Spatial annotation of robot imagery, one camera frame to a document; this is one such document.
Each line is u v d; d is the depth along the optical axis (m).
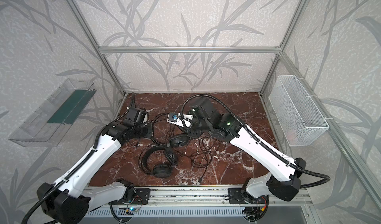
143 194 0.74
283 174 0.38
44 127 0.63
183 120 0.50
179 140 0.70
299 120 0.61
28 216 0.35
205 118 0.44
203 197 0.75
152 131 0.68
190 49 0.98
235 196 0.72
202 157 0.87
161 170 0.75
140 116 0.60
